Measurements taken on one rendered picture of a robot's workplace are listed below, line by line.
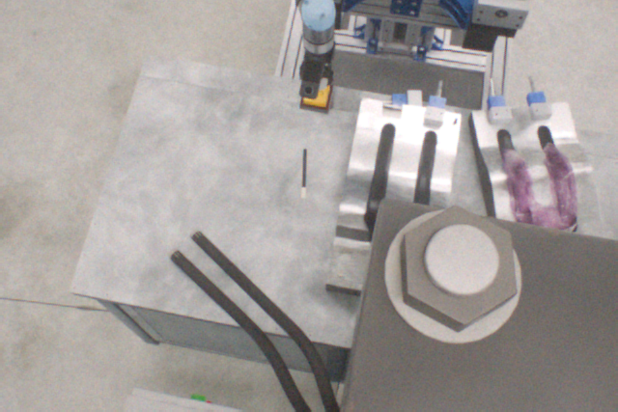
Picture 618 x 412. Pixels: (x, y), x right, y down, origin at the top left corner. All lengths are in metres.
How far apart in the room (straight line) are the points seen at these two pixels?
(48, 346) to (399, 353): 2.27
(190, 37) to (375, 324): 2.62
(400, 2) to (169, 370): 1.44
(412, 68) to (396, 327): 2.25
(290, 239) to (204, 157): 0.32
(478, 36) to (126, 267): 1.16
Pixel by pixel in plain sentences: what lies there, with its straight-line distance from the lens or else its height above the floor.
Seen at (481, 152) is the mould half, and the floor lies 0.86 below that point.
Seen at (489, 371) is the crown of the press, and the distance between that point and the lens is 0.63.
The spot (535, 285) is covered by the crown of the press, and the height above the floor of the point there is 2.00.
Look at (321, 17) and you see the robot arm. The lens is 1.72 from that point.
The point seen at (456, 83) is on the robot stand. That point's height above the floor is 0.21.
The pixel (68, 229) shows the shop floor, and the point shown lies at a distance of 2.91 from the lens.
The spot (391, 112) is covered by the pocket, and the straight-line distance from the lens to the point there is 1.99.
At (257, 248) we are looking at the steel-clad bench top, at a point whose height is 0.80.
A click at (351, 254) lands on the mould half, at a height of 0.86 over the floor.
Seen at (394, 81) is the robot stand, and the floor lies 0.21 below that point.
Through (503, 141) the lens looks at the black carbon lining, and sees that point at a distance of 2.02.
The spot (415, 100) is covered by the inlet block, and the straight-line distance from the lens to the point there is 2.02.
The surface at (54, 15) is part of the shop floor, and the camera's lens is 3.37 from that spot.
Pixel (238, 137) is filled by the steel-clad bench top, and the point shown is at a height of 0.80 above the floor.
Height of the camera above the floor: 2.61
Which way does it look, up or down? 68 degrees down
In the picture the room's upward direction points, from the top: straight up
